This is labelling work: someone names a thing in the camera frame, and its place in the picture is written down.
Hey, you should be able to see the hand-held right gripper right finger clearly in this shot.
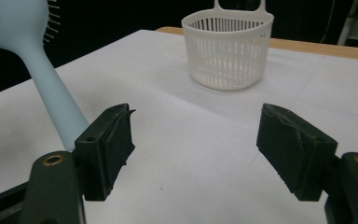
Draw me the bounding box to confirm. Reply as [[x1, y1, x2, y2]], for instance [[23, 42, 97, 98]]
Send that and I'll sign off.
[[255, 103, 339, 203]]

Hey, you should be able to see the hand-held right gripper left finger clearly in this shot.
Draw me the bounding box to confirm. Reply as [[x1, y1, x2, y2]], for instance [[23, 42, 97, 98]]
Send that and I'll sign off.
[[74, 103, 137, 202]]

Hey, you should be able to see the white plastic basket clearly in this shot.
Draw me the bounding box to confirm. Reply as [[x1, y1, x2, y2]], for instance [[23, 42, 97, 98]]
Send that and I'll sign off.
[[180, 0, 275, 92]]

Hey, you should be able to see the light blue hairbrush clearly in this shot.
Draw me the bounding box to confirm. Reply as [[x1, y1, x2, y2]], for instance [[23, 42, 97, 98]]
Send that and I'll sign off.
[[0, 0, 91, 153]]

